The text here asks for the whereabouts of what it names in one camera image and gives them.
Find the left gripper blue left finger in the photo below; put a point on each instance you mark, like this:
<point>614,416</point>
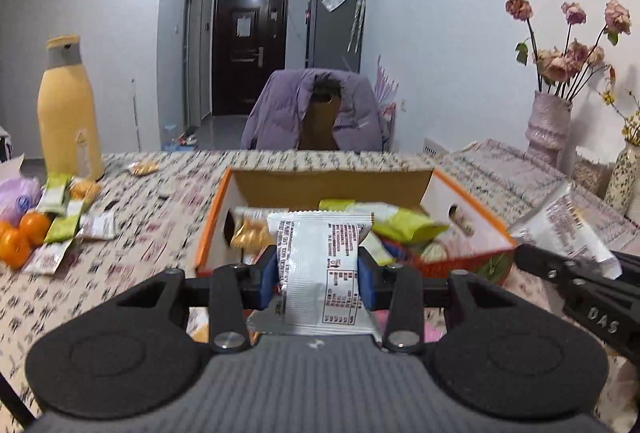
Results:
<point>268,268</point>

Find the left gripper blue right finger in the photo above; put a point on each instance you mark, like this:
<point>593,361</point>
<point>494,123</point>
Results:
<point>371,283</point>

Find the green snack bar packet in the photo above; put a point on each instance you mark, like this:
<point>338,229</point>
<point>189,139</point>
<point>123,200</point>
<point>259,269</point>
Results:
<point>392,222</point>

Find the white gold cracker packet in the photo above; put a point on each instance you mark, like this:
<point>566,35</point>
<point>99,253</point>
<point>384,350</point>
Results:
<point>556,226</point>

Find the orange cardboard tray box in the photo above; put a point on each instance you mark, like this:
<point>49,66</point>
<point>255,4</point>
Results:
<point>236,225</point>

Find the floral patterned vase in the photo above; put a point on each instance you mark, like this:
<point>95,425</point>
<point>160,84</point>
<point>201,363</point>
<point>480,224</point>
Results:
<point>620,190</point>

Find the calligraphy print tablecloth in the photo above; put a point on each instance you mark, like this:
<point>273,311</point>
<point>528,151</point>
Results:
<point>160,220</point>

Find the purple puffer jacket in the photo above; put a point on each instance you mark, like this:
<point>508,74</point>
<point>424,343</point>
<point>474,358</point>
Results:
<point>275,120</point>

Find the wooden chair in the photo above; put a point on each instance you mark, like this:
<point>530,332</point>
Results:
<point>316,131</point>

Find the small gold snack packet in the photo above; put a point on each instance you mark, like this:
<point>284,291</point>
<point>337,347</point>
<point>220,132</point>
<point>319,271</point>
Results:
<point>142,168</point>

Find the pink ceramic vase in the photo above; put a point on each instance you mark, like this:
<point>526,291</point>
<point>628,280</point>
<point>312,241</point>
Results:
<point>548,127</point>

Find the orange tangerine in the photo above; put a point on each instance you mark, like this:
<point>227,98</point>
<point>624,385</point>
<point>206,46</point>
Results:
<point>15,249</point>
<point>34,226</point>

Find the large yellow thermos bottle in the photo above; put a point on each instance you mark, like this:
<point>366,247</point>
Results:
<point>66,112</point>

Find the dried pink roses bouquet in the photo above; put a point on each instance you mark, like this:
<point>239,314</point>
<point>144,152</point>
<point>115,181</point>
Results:
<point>565,70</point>

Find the dark entrance door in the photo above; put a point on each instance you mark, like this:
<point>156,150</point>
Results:
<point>249,43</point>

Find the purple tissue pack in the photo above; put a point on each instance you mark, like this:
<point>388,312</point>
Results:
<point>18,193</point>

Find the grey refrigerator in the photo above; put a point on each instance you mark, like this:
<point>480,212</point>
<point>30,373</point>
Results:
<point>334,34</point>

